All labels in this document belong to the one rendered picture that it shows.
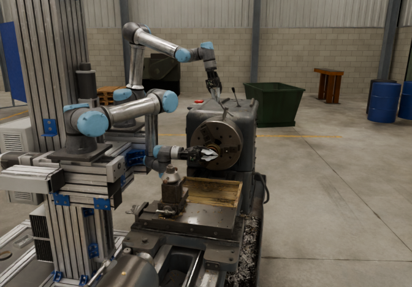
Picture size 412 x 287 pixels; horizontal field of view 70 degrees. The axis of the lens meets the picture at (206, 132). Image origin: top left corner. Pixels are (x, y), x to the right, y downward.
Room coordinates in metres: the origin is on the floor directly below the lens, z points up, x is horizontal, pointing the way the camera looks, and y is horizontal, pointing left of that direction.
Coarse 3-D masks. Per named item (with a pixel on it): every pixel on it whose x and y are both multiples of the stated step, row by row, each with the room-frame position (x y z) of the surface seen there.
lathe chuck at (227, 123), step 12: (216, 120) 1.71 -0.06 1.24; (228, 120) 1.76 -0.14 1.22; (216, 132) 1.69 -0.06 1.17; (228, 132) 1.67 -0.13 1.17; (240, 132) 1.75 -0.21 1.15; (192, 144) 1.72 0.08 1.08; (204, 144) 1.71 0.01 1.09; (240, 144) 1.66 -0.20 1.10; (228, 156) 1.67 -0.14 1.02; (216, 168) 1.69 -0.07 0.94
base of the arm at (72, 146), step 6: (66, 132) 1.36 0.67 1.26; (66, 138) 1.37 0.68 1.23; (72, 138) 1.34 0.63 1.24; (78, 138) 1.34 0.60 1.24; (84, 138) 1.35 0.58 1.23; (90, 138) 1.38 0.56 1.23; (66, 144) 1.35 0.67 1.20; (72, 144) 1.33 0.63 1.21; (78, 144) 1.33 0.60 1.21; (84, 144) 1.35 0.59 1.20; (90, 144) 1.36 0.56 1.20; (96, 144) 1.41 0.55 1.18; (66, 150) 1.34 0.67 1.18; (72, 150) 1.32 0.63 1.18; (78, 150) 1.33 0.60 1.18; (84, 150) 1.33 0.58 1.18; (90, 150) 1.36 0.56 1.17
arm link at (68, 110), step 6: (66, 108) 1.35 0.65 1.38; (72, 108) 1.34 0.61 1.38; (78, 108) 1.35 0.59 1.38; (66, 114) 1.35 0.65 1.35; (72, 114) 1.31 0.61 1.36; (66, 120) 1.35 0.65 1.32; (66, 126) 1.35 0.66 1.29; (72, 126) 1.31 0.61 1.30; (72, 132) 1.34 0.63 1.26; (78, 132) 1.34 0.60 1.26
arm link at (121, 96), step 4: (124, 88) 1.94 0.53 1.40; (116, 92) 1.85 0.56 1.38; (120, 92) 1.85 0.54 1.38; (124, 92) 1.85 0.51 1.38; (128, 92) 1.86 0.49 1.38; (132, 92) 1.94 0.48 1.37; (116, 96) 1.83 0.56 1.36; (120, 96) 1.83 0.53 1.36; (124, 96) 1.84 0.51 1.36; (128, 96) 1.85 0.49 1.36; (132, 96) 1.90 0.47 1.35; (116, 100) 1.83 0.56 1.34; (120, 100) 1.83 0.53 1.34; (124, 100) 1.83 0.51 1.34; (128, 100) 1.85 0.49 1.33; (132, 100) 1.89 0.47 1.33; (116, 104) 1.83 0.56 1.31
